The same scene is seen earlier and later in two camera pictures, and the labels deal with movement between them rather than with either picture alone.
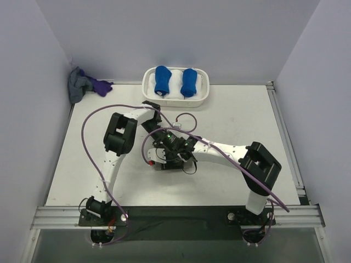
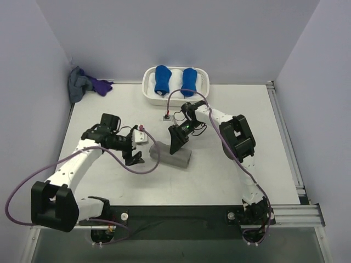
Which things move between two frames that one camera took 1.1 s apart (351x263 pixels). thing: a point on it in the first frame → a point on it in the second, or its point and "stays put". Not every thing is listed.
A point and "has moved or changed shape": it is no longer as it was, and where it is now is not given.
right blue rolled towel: [189, 82] stays put
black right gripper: [170, 165] → [177, 135]
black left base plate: [116, 217] stays put
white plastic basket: [177, 103] stays put
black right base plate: [239, 216] stays put
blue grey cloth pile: [77, 85] stays put
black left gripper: [175, 144] → [130, 146]
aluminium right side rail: [279, 119] stays put
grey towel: [188, 166] has moved or changed shape
